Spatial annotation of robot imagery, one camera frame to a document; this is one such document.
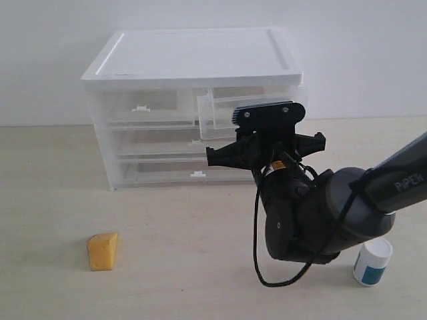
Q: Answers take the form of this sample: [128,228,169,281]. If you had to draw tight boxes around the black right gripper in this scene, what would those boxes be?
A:
[205,129,326,173]

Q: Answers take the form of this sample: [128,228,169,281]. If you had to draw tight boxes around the white teal labelled bottle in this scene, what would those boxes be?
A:
[353,237,393,287]

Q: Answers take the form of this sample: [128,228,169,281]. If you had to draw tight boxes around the yellow cheese wedge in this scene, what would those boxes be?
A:
[86,232,118,271]

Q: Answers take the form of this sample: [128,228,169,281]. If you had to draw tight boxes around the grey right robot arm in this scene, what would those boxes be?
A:
[206,133,426,264]

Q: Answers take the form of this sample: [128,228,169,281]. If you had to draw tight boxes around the clear middle wide drawer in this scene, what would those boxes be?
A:
[110,127,236,157]

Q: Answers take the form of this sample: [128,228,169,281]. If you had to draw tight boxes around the clear wide drawer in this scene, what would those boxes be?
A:
[111,157,253,188]
[110,127,236,157]

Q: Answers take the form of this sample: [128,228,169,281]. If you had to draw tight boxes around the white plastic drawer cabinet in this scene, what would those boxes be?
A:
[81,27,304,190]

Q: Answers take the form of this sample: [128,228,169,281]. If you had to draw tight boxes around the clear bottom wide drawer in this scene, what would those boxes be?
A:
[111,157,253,188]

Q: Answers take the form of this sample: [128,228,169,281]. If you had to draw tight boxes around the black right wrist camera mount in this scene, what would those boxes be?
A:
[232,101,306,141]

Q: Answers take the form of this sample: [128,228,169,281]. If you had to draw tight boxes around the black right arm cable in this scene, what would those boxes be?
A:
[252,143,374,288]

